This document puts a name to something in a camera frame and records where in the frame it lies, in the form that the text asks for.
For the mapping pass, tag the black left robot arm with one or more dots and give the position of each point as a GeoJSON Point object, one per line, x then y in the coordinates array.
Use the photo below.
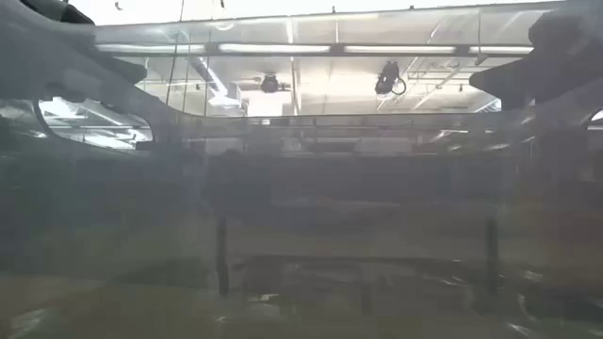
{"type": "Point", "coordinates": [52, 47]}

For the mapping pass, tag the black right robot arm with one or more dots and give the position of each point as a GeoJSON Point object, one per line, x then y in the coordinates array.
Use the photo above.
{"type": "Point", "coordinates": [575, 37]}

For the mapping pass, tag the clear plastic storage bin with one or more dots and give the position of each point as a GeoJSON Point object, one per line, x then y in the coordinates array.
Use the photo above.
{"type": "Point", "coordinates": [301, 212]}

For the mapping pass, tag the round black overhead camera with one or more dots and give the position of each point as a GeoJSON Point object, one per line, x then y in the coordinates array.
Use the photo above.
{"type": "Point", "coordinates": [270, 84]}

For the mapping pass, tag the overhead frame light bar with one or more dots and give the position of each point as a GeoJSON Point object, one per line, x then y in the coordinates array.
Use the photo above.
{"type": "Point", "coordinates": [273, 48]}

